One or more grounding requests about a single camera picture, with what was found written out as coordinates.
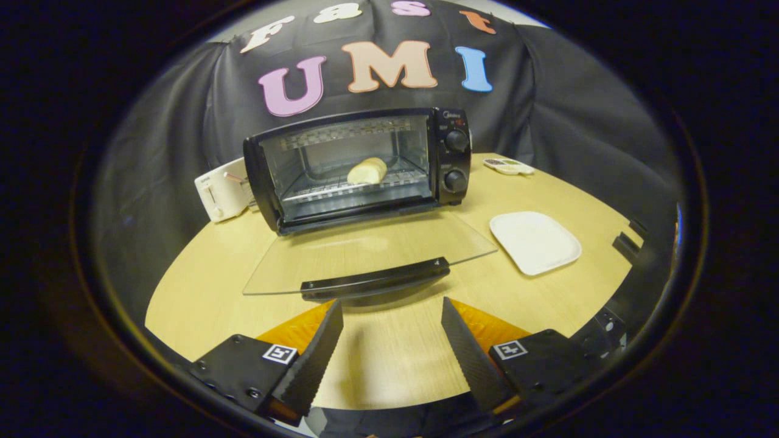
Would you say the white bread toaster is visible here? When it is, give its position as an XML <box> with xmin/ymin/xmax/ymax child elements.
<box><xmin>195</xmin><ymin>158</ymin><xmax>254</xmax><ymax>223</ymax></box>

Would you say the black toaster oven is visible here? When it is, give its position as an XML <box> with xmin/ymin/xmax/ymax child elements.
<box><xmin>242</xmin><ymin>108</ymin><xmax>498</xmax><ymax>303</ymax></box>

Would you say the black backdrop cloth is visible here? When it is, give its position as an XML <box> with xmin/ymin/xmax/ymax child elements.
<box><xmin>91</xmin><ymin>0</ymin><xmax>685</xmax><ymax>317</ymax></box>

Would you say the white square plate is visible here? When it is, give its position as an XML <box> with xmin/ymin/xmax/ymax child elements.
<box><xmin>489</xmin><ymin>211</ymin><xmax>582</xmax><ymax>277</ymax></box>

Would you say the sliced bread loaf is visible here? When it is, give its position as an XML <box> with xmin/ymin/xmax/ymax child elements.
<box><xmin>347</xmin><ymin>157</ymin><xmax>388</xmax><ymax>186</ymax></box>

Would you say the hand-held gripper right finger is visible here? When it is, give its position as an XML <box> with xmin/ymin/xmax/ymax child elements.
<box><xmin>441</xmin><ymin>296</ymin><xmax>603</xmax><ymax>417</ymax></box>

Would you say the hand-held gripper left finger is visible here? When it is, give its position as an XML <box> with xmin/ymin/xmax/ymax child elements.
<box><xmin>189</xmin><ymin>299</ymin><xmax>345</xmax><ymax>426</ymax></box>

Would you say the white divided seasoning tray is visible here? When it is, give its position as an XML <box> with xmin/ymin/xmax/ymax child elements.
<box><xmin>484</xmin><ymin>158</ymin><xmax>535</xmax><ymax>176</ymax></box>

